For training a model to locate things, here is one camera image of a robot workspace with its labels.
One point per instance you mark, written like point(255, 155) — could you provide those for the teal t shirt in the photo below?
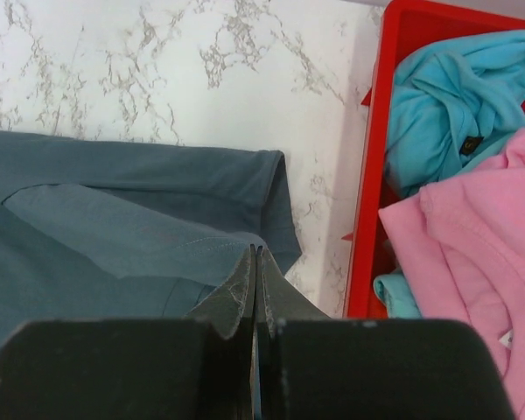
point(455, 103)

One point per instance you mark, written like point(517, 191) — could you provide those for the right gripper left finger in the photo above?
point(199, 366)

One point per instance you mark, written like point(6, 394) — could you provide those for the dark blue-grey t shirt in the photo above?
point(97, 230)

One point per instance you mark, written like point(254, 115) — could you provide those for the pink t shirt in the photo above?
point(460, 243)

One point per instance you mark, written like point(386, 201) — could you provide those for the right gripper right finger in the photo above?
point(315, 367)

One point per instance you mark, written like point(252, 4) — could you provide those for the red plastic bin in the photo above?
point(405, 27)

